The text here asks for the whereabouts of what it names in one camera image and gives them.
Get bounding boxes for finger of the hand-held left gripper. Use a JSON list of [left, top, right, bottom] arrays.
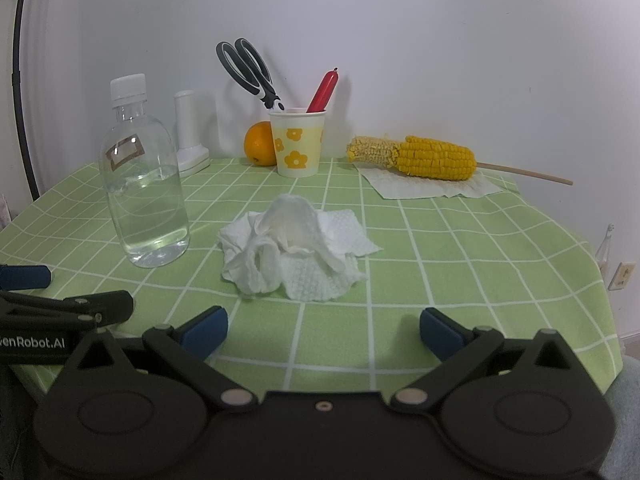
[[0, 289, 135, 334], [0, 263, 53, 291]]

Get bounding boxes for corn cob on stick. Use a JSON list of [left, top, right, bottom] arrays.
[[346, 135, 574, 186]]

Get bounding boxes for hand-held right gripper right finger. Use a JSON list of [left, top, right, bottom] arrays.
[[392, 306, 586, 411]]

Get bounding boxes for black curved cable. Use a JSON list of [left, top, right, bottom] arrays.
[[12, 0, 43, 201]]

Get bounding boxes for white wall socket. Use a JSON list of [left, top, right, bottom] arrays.
[[609, 261, 637, 291]]

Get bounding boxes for clear glass bottle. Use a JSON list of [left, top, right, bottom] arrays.
[[99, 73, 192, 268]]

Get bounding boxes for yellow flowered paper cup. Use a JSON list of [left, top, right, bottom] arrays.
[[268, 107, 327, 179]]

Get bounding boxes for white cloth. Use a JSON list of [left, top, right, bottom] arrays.
[[217, 193, 383, 303]]

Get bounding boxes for green checked tablecloth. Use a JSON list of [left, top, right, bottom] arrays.
[[0, 157, 623, 401]]

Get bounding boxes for black handled scissors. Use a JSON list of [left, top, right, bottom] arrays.
[[216, 37, 286, 112]]

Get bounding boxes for flat white paper napkin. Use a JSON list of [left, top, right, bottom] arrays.
[[356, 160, 503, 200]]

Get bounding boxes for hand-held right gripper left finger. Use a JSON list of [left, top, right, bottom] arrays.
[[65, 305, 258, 411]]

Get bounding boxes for grey blue clothing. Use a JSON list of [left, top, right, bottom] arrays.
[[600, 360, 640, 480]]

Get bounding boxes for white plastic dispenser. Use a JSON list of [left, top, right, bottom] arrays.
[[173, 90, 211, 178]]

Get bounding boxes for orange fruit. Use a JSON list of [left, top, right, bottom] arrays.
[[244, 121, 277, 167]]

